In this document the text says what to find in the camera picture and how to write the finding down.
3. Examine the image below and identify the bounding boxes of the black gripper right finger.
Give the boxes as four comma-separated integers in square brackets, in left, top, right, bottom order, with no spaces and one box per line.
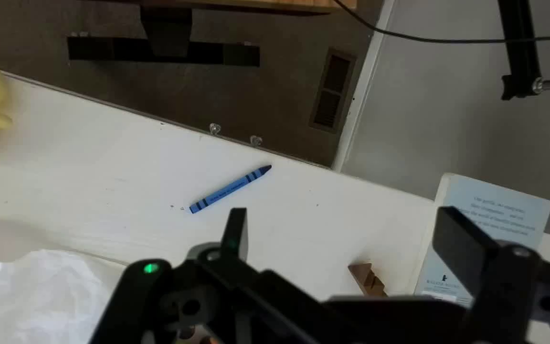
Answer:
[431,204,500,302]

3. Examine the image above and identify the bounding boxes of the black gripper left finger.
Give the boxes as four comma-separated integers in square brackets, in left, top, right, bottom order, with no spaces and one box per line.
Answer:
[219,206,250,261]

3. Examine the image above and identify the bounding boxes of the blue marker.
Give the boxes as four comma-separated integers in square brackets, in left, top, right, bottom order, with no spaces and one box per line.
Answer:
[187,162,273,216]

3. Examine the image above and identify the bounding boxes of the light blue book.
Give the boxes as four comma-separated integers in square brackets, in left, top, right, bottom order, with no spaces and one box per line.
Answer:
[414,172,550,309]

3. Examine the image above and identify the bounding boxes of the small brown wooden block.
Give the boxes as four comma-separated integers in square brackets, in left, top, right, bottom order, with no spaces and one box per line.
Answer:
[347,260,389,298]

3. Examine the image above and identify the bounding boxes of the black floor stand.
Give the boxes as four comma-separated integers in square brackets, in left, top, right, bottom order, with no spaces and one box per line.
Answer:
[64,5,261,68]

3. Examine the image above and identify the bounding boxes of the black articulated camera mount arm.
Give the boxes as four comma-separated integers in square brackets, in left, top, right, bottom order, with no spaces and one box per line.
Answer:
[494,0,550,103]

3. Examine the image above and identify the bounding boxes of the black camera cable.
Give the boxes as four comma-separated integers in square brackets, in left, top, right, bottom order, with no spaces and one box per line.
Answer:
[334,0,550,45]

